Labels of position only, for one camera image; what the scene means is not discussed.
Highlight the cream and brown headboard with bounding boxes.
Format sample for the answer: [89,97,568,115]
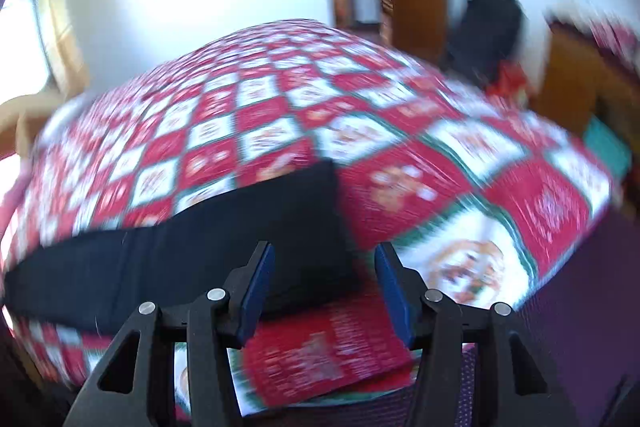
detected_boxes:
[0,89,67,158]

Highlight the red checkered printed bedspread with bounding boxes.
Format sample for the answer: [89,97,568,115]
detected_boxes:
[0,19,614,423]

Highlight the purple dotted clothing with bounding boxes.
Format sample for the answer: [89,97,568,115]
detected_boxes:
[450,207,640,427]

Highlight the narrow yellow patterned curtain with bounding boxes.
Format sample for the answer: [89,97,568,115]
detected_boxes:
[37,0,92,94]

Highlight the red bag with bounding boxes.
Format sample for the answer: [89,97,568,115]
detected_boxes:
[487,62,529,100]

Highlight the window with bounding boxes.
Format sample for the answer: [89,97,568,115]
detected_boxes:
[0,0,56,108]

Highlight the black folding chair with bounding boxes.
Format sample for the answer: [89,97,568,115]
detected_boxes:
[446,0,525,80]

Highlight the wooden cabinet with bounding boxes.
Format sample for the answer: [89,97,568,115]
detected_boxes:
[530,19,640,138]

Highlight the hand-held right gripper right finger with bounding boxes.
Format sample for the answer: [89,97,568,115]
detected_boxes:
[374,242,583,427]

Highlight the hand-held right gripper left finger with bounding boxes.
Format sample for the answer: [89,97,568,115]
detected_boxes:
[62,241,276,427]

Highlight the black pants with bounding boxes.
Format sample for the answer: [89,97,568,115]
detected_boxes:
[4,159,362,338]

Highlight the pink folded blanket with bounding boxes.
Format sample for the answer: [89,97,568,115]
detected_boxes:
[0,157,31,248]

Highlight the teal cloth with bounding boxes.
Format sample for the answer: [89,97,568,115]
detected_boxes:
[582,114,634,178]

